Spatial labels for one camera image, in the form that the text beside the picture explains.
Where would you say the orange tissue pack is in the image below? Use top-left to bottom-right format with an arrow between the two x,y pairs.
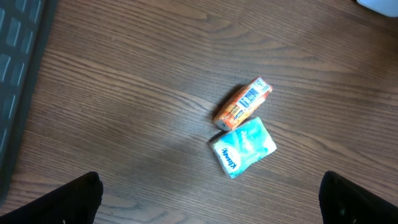
213,77 -> 273,131

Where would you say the grey plastic mesh basket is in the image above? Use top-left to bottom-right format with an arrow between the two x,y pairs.
1,0 -> 58,202

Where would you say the cream green packet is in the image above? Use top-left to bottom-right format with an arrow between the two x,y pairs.
210,117 -> 277,179

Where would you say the white barcode scanner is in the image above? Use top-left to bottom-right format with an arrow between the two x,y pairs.
356,0 -> 398,17

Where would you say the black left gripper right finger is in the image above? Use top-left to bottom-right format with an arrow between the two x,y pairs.
318,171 -> 397,224

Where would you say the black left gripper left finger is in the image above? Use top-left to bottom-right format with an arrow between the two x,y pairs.
1,172 -> 103,224

